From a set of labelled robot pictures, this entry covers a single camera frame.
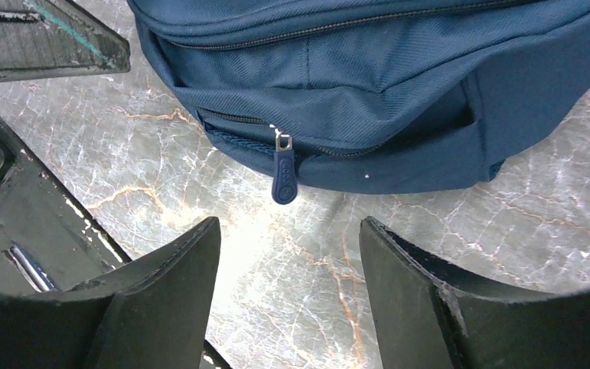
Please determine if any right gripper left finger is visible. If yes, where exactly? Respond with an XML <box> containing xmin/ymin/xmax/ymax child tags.
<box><xmin>0</xmin><ymin>217</ymin><xmax>221</xmax><ymax>368</ymax></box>

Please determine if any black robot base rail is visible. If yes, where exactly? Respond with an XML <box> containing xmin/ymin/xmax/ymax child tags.
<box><xmin>0</xmin><ymin>88</ymin><xmax>235</xmax><ymax>369</ymax></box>

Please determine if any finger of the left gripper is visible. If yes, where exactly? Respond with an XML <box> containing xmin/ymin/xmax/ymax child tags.
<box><xmin>0</xmin><ymin>1</ymin><xmax>131</xmax><ymax>82</ymax></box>

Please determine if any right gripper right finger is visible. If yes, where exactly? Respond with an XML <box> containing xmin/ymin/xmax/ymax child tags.
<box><xmin>360</xmin><ymin>217</ymin><xmax>590</xmax><ymax>368</ymax></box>

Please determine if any navy blue student backpack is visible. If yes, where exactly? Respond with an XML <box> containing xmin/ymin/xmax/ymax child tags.
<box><xmin>128</xmin><ymin>0</ymin><xmax>590</xmax><ymax>204</ymax></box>

